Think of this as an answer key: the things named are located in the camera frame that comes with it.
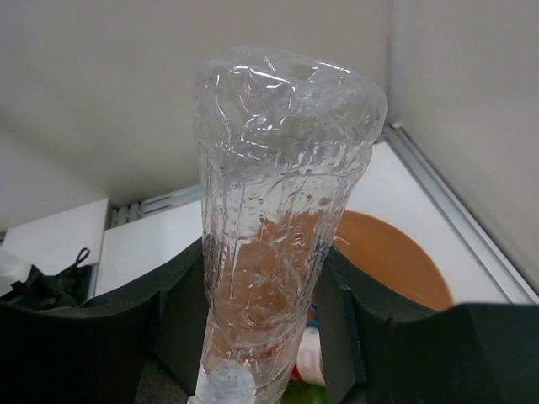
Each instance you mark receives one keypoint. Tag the green soda bottle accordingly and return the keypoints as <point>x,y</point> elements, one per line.
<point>300,392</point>

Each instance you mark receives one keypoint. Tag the aluminium frame rail left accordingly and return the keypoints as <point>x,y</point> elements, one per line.
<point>138,210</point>

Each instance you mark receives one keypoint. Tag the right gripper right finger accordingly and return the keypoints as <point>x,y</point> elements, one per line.
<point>380,347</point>

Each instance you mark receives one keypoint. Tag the aluminium frame rail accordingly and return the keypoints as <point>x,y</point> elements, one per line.
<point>138,210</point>
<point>490,258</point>

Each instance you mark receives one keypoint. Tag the orange plastic capybara bin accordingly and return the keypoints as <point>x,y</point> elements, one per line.
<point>391,256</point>

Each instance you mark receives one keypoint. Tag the water bottle red label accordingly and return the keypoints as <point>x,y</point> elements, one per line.
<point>309,364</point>

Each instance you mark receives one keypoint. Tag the aluminium frame rail back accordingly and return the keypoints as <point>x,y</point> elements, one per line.
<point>490,258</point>

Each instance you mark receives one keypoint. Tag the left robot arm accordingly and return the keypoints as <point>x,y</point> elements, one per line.
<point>24,285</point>

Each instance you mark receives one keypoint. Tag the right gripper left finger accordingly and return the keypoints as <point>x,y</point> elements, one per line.
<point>140,343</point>

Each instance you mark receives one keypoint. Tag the clear crushed bottle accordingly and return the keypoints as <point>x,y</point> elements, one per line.
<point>283,139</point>

